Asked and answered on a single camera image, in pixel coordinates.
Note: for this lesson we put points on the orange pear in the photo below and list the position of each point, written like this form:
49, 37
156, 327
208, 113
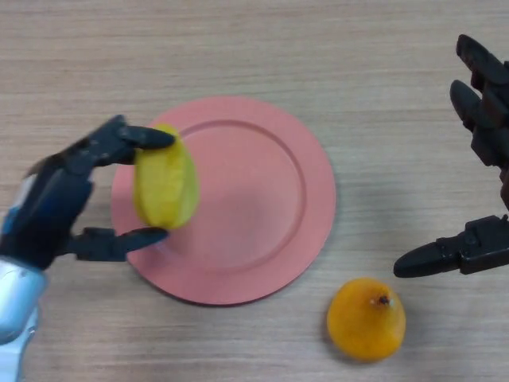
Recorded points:
366, 322

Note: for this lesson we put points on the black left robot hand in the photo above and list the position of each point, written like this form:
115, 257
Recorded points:
47, 207

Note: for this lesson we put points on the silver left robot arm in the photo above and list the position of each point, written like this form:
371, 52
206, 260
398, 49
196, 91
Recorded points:
16, 302

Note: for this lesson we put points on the pink round plate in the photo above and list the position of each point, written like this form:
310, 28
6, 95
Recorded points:
246, 207

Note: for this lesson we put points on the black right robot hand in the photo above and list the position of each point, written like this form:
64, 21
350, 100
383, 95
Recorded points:
485, 246

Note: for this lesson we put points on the yellow starfruit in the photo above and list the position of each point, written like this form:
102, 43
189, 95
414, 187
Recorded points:
167, 187

